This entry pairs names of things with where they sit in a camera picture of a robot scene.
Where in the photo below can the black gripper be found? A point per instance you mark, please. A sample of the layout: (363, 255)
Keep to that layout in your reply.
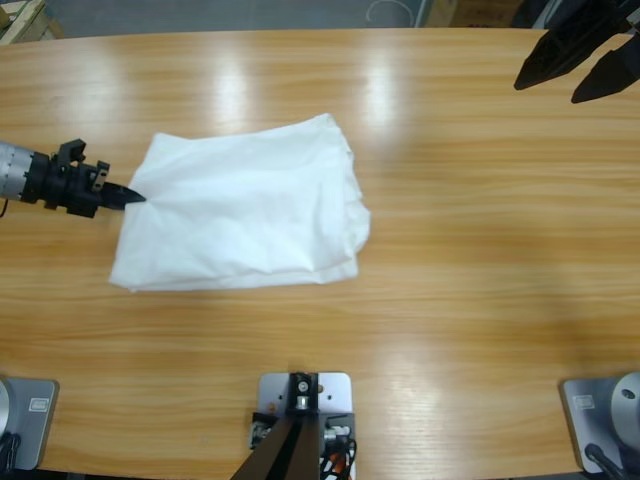
(634, 12)
(65, 187)

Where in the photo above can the white t-shirt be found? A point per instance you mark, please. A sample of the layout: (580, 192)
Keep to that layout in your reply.
(240, 210)

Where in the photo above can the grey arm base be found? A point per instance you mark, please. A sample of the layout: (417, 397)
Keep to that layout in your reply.
(35, 425)
(590, 415)

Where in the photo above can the grey metal equipment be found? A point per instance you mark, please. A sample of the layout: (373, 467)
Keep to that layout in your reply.
(535, 12)

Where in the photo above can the dark brown box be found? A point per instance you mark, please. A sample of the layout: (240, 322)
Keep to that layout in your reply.
(485, 12)

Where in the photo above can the yellow cardboard box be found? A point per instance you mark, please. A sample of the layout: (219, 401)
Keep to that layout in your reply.
(445, 12)

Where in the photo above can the white mounting block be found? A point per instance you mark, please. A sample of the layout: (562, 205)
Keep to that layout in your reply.
(335, 392)

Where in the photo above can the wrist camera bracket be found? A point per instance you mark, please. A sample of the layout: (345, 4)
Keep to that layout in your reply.
(70, 150)

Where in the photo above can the dark brown post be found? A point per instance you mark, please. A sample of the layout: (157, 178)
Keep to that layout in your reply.
(300, 450)

